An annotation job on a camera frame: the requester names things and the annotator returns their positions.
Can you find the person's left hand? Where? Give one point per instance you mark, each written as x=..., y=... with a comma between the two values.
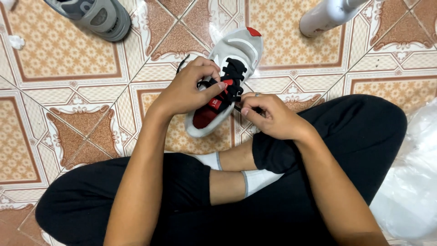
x=182, y=90

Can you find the person's right hand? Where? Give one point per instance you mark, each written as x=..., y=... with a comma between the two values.
x=276, y=118

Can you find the black shoelace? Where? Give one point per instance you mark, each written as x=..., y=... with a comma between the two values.
x=234, y=73

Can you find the light grey sneaker red lining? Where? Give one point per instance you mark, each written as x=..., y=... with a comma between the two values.
x=235, y=47

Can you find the white sock grey band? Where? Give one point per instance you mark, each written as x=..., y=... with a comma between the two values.
x=259, y=181
x=210, y=160

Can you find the person's black trousers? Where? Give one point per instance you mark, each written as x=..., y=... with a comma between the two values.
x=358, y=136

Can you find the dark grey sneaker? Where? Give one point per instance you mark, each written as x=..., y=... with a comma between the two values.
x=99, y=17

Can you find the clear plastic bag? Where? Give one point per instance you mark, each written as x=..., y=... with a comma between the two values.
x=409, y=184

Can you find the crumpled white paper scrap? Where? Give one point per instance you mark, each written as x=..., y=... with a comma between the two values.
x=16, y=42

